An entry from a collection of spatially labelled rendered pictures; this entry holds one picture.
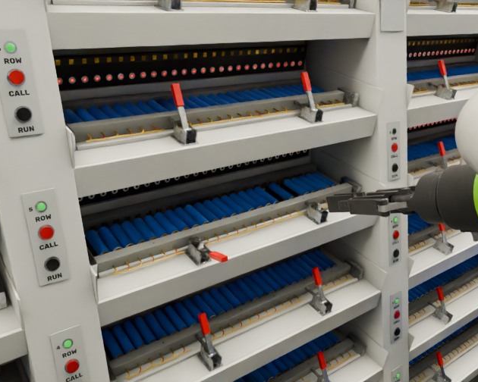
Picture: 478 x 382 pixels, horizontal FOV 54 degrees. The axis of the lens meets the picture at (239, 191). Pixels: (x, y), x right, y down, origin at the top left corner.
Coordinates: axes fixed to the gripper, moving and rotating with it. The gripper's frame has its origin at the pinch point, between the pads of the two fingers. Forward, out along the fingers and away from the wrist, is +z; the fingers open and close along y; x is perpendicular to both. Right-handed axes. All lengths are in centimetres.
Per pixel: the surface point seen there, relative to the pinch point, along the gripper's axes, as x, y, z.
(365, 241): -11.9, 15.9, 12.2
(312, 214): -1.9, -1.0, 8.5
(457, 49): 30, 73, 17
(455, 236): -21, 52, 14
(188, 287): -6.8, -29.9, 7.9
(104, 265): 0.0, -41.3, 10.4
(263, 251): -5.1, -15.0, 6.9
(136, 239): 2.1, -34.4, 13.6
